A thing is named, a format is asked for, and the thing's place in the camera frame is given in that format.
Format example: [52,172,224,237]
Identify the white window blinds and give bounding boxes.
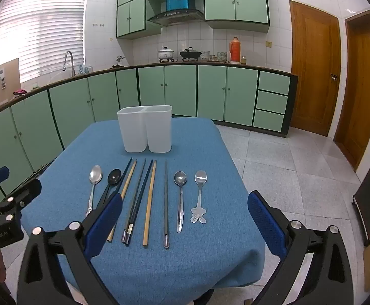
[0,0,88,83]

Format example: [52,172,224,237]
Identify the brown cardboard box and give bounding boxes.
[0,58,21,110]

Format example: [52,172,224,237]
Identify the wooden chopstick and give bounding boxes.
[106,159,138,244]
[142,160,157,247]

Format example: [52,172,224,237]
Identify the white two-compartment utensil holder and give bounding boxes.
[117,105,173,154]

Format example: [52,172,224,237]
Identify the green upper cabinets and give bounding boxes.
[116,0,270,40]

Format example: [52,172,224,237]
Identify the black range hood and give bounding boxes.
[147,9,205,27]

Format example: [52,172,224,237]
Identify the wooden door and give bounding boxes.
[332,9,370,173]
[289,0,342,138]

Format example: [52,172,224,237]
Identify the silver spoon patterned handle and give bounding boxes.
[86,164,103,218]

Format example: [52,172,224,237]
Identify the green cabinets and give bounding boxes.
[0,63,299,199]
[116,0,270,40]

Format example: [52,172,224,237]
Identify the steel kitchen faucet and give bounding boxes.
[62,50,76,77]

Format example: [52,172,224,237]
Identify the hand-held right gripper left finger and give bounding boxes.
[17,192,124,305]

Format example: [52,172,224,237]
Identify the black wok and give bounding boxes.
[180,47,202,60]

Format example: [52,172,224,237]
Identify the green lower cabinets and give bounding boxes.
[0,63,299,199]

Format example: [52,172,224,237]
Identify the black spoon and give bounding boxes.
[95,168,122,212]

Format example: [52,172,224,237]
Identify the blue tablecloth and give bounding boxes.
[21,117,266,305]

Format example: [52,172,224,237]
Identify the blue box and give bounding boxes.
[166,0,192,11]

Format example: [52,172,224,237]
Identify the orange thermos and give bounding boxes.
[229,36,241,65]

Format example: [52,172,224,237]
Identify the plain silver spoon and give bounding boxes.
[174,171,188,233]

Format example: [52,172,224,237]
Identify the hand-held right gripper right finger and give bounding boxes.
[248,191,354,305]

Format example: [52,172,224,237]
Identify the white cooking pot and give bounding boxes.
[158,46,175,61]

